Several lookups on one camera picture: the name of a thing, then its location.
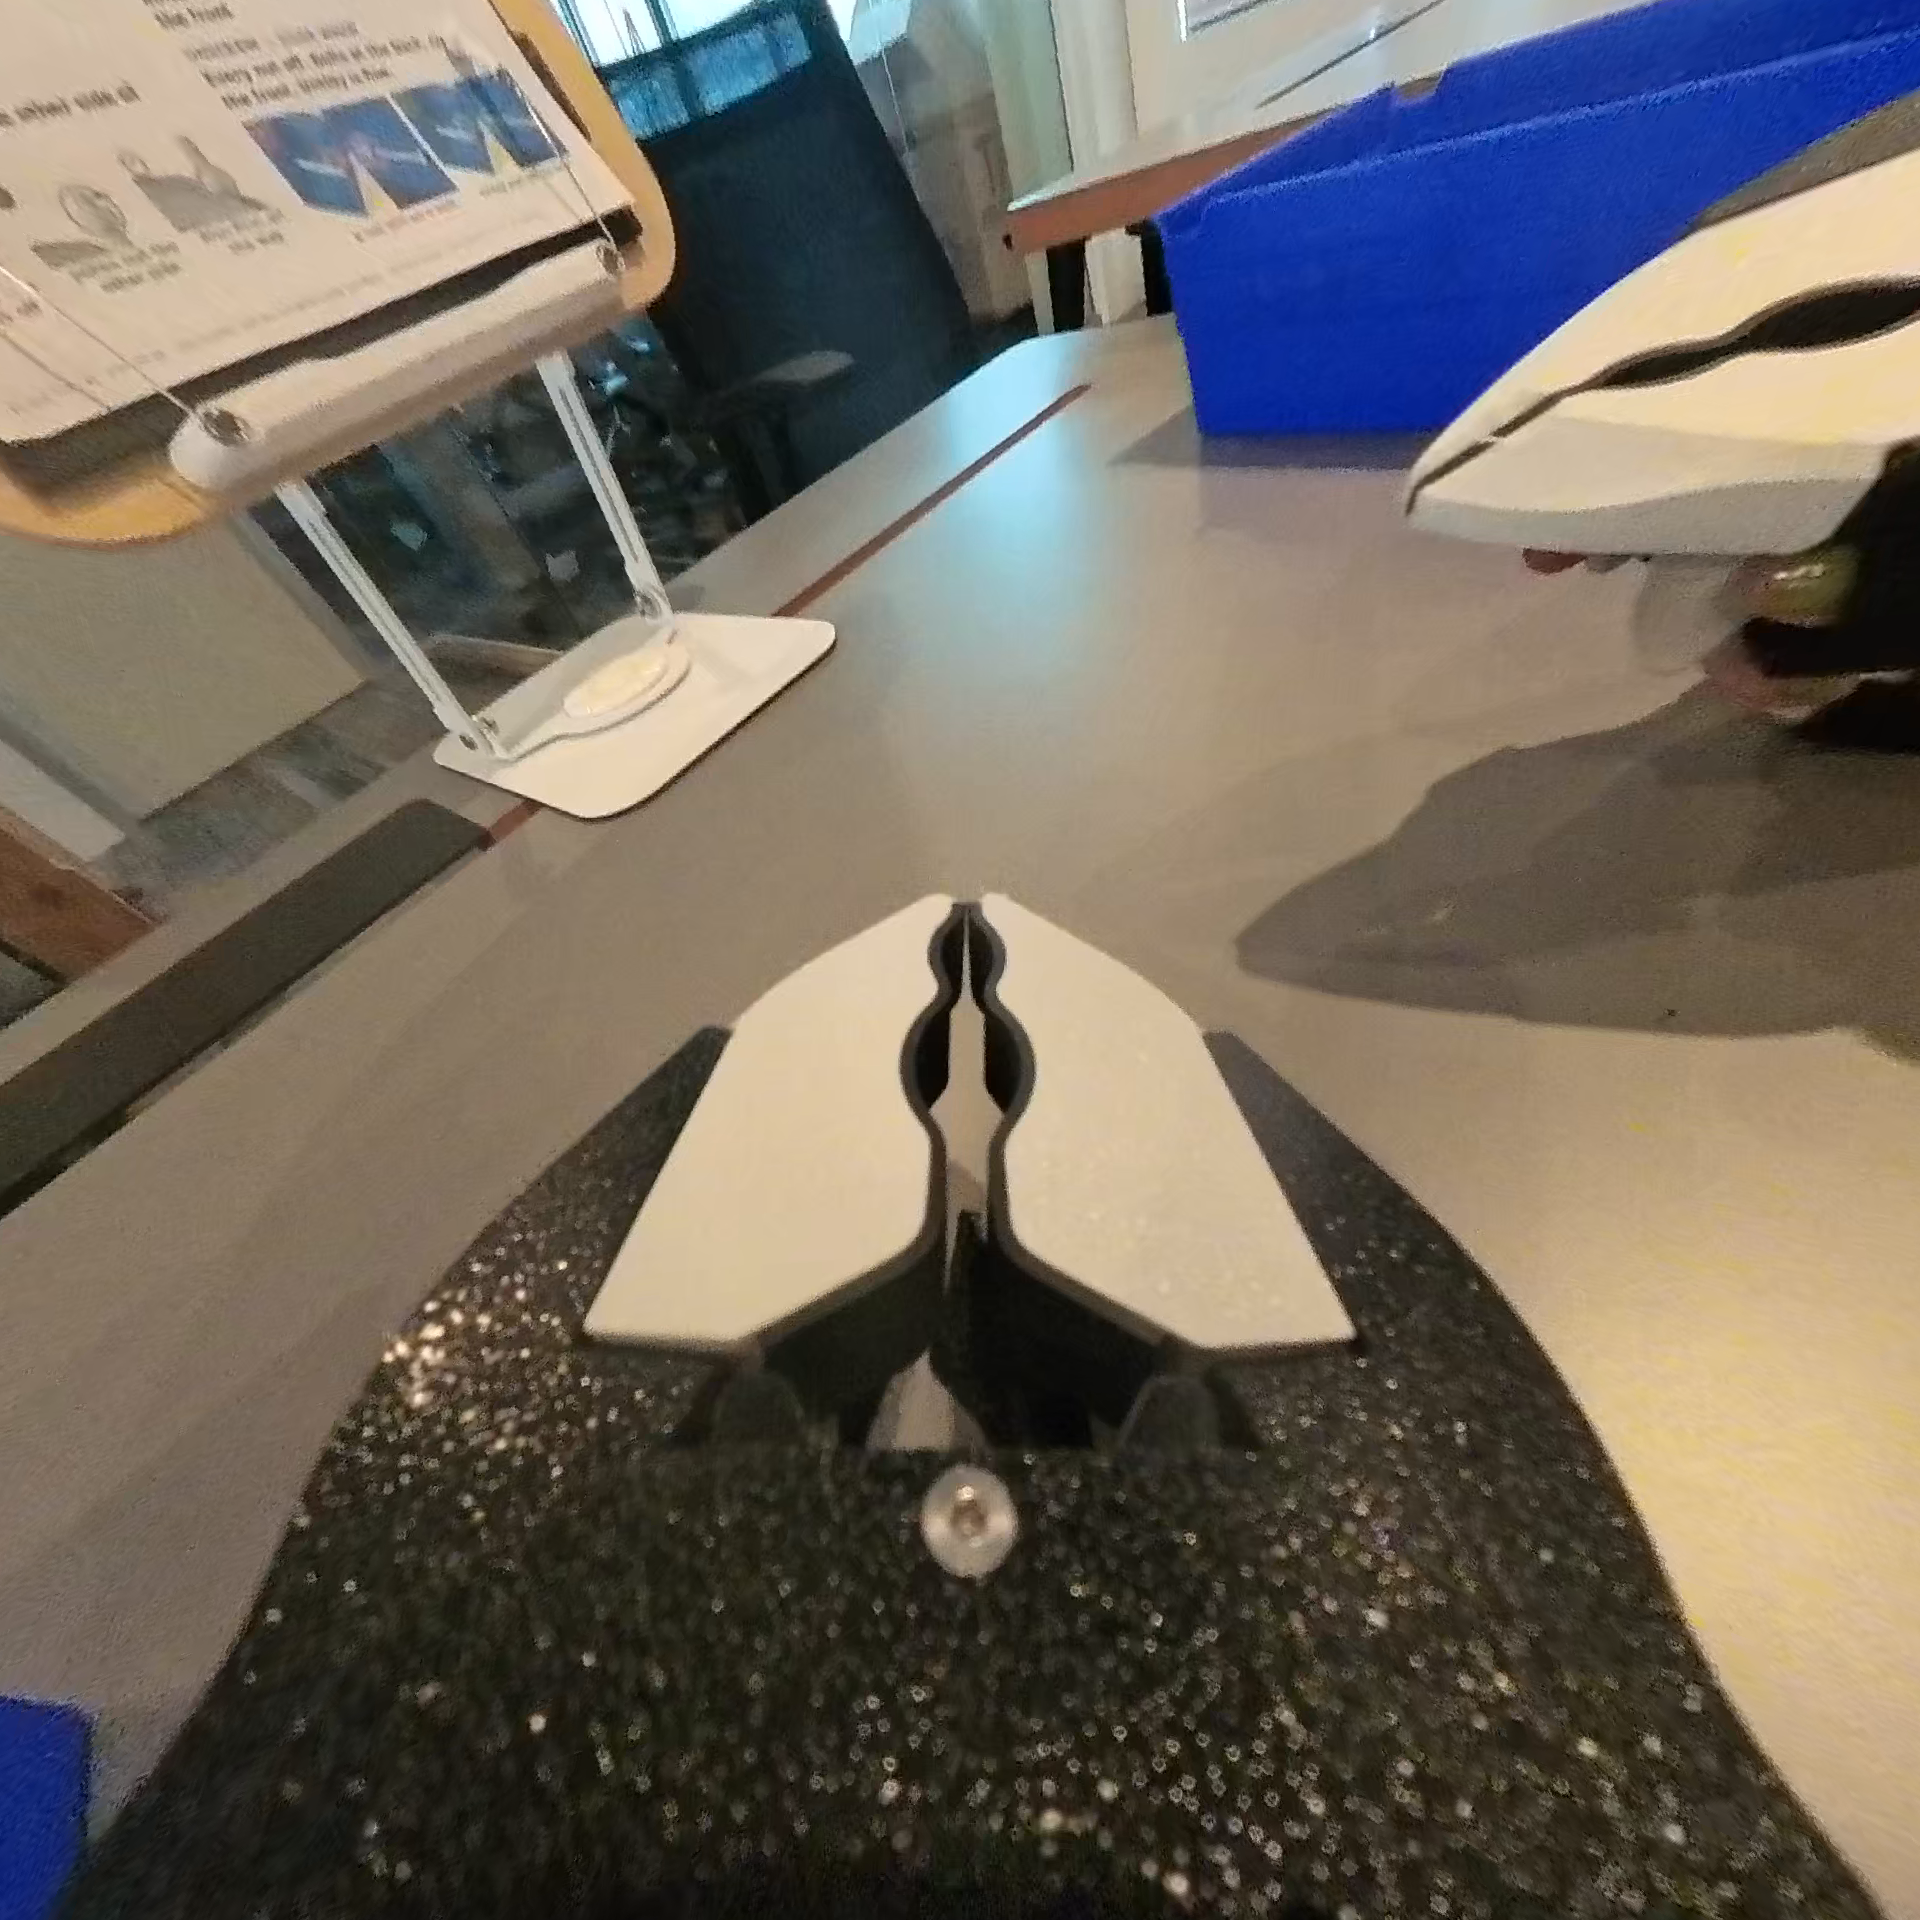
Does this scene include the blue plastic object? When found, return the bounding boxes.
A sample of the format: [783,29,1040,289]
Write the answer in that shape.
[0,1697,97,1920]

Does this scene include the white document stand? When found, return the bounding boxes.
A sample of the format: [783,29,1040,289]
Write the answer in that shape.
[0,0,840,822]

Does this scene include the beige adjacent table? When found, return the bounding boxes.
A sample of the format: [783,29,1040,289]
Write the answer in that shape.
[1007,66,1449,337]

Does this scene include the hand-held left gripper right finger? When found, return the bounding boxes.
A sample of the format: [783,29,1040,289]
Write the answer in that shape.
[972,891,1360,1374]

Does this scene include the printed instruction sheet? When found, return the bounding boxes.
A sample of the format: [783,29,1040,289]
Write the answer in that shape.
[0,0,645,446]

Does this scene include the person's right hand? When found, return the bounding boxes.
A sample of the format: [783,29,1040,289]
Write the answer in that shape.
[1521,545,1808,719]

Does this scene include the dark partition screen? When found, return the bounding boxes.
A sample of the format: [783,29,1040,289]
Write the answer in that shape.
[593,0,1037,453]

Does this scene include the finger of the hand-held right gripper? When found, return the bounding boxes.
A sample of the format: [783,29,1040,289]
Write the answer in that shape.
[1409,322,1920,675]
[1474,147,1920,413]

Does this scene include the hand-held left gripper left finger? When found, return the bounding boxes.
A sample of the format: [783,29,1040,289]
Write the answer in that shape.
[579,891,973,1374]

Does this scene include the blue plastic bin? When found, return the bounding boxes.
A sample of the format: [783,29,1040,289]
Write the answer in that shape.
[1152,28,1920,442]

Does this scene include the black table cable flap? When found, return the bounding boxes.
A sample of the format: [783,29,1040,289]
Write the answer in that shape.
[0,799,491,1221]

